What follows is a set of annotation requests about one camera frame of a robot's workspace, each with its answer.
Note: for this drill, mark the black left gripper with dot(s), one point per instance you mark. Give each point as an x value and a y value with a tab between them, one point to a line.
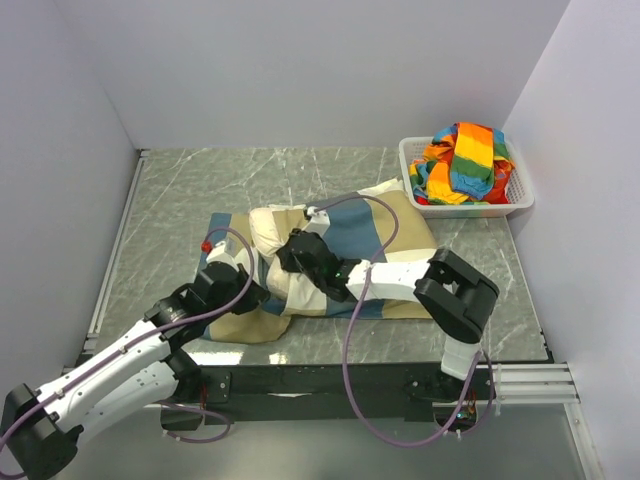
255	296

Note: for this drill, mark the rainbow striped cloth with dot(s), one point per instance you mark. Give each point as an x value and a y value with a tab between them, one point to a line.
464	164

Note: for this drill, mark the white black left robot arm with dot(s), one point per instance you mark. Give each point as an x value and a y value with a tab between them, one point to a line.
43	427

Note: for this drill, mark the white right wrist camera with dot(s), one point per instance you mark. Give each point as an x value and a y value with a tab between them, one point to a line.
318	221

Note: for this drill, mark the blue beige white pillowcase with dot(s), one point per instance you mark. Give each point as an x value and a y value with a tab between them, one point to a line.
378	222

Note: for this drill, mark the cream white pillow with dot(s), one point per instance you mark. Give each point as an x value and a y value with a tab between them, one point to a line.
270	228

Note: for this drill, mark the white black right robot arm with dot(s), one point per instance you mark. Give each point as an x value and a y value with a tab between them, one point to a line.
459	298

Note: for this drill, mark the aluminium rail frame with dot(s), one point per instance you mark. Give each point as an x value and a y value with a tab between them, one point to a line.
535	384

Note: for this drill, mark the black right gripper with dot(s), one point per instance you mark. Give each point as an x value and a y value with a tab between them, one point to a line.
288	256

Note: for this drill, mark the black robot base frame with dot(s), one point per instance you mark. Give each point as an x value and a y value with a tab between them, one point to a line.
316	392

